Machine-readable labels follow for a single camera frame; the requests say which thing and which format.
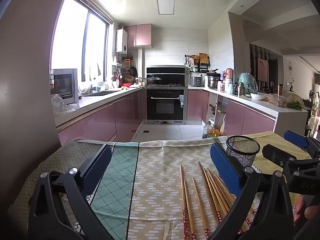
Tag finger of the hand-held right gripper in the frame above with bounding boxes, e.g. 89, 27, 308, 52
284, 130, 320, 158
262, 144, 320, 173

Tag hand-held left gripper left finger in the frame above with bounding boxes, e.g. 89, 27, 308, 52
28, 144, 115, 240

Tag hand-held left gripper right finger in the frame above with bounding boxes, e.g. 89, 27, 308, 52
207, 144, 295, 240

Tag black mesh utensil holder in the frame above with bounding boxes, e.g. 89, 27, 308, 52
226, 135, 261, 171

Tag bunch of wooden chopsticks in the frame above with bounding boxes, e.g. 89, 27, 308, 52
179, 162, 258, 240

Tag person's right hand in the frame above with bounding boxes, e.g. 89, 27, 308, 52
294, 194, 320, 224

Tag green leafy vegetables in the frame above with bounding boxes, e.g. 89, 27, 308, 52
286, 101, 303, 111

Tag pink kitchen base cabinets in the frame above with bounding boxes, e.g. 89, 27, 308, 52
57, 88, 147, 145
187, 90, 277, 136

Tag yellow cooking oil bottle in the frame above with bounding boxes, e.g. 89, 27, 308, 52
209, 125, 221, 138

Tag clear plastic food container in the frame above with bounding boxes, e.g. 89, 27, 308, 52
268, 94, 287, 107

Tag clear plastic bottle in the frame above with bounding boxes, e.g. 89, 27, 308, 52
202, 121, 213, 139

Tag white kitchen countertop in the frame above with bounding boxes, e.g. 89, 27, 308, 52
54, 85, 308, 136

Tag patchwork patterned tablecloth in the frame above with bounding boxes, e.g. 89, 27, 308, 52
7, 131, 315, 240

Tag green appliance under plastic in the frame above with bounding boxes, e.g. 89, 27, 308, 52
238, 72, 258, 95

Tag clear plastic bag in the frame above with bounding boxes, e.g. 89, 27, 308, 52
51, 94, 78, 113

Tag silver microwave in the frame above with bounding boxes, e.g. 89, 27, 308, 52
50, 69, 79, 105

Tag built-in black oven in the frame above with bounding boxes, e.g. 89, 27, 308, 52
146, 87, 188, 125

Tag stainless steel pot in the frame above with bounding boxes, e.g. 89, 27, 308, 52
206, 72, 221, 89

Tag silver rice cooker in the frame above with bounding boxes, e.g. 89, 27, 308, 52
189, 75, 206, 88

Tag sink faucet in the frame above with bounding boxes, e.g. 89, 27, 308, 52
89, 61, 101, 83

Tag black lidded wok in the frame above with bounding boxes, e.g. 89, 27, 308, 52
147, 75, 163, 86

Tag grey refrigerator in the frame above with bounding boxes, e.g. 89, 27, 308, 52
0, 0, 74, 205

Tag black range hood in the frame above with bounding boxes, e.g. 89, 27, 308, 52
146, 66, 186, 84

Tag kitchen window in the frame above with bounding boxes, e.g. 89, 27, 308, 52
51, 0, 111, 83

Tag white water heater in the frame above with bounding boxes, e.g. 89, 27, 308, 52
116, 29, 128, 54

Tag ceiling light panel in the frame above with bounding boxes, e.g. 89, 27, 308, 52
156, 0, 176, 16

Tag framed wall picture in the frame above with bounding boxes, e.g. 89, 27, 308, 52
257, 57, 269, 82

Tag pink wall cabinet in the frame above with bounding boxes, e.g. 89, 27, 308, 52
124, 24, 152, 48

